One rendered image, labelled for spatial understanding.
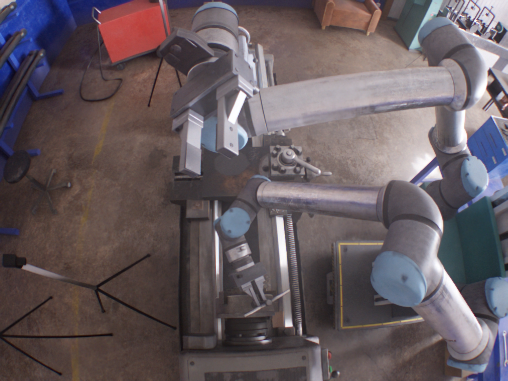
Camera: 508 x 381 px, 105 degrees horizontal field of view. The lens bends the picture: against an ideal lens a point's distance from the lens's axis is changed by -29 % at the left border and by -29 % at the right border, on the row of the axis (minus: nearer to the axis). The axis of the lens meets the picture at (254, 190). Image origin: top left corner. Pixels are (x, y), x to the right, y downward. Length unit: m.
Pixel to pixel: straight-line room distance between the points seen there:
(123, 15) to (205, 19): 3.19
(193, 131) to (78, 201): 2.64
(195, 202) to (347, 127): 2.12
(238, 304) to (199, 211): 0.65
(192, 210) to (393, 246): 1.21
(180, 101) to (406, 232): 0.45
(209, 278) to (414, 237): 1.15
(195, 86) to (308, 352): 0.88
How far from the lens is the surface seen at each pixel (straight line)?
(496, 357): 2.39
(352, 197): 0.67
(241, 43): 2.03
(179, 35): 0.41
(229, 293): 1.13
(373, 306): 2.22
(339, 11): 4.57
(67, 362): 2.86
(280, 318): 1.46
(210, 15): 0.52
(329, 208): 0.71
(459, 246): 1.35
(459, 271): 1.32
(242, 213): 0.88
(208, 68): 0.42
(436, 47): 0.73
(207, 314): 1.48
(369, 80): 0.53
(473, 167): 1.18
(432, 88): 0.58
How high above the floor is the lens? 2.31
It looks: 65 degrees down
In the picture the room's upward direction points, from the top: 6 degrees clockwise
